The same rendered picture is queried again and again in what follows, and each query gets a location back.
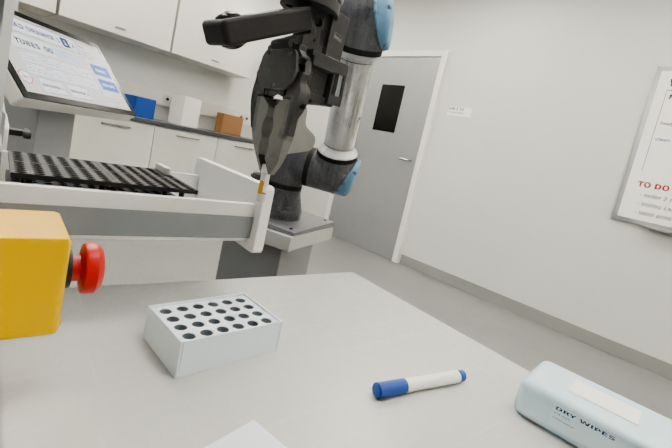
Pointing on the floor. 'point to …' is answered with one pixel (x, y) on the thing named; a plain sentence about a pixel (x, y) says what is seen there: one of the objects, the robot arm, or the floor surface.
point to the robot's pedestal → (270, 256)
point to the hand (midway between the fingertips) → (263, 162)
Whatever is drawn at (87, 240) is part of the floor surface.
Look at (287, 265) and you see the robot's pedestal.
